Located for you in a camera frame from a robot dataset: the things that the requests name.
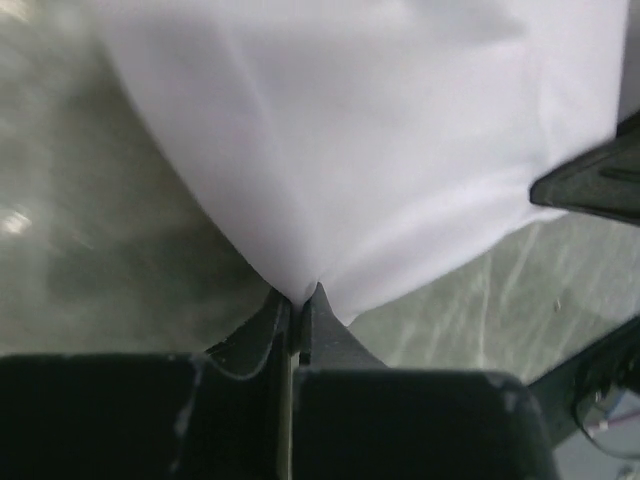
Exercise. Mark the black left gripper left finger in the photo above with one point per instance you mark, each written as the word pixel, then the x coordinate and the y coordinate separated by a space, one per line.
pixel 214 414

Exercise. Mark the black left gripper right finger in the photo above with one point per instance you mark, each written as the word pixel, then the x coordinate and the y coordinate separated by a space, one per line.
pixel 355 418

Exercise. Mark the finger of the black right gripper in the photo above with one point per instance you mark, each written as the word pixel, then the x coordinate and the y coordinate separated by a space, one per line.
pixel 603 182

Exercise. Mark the white t shirt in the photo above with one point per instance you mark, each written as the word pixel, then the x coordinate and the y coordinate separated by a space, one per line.
pixel 367 146

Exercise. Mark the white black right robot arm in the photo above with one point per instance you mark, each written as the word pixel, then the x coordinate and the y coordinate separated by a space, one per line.
pixel 569 392

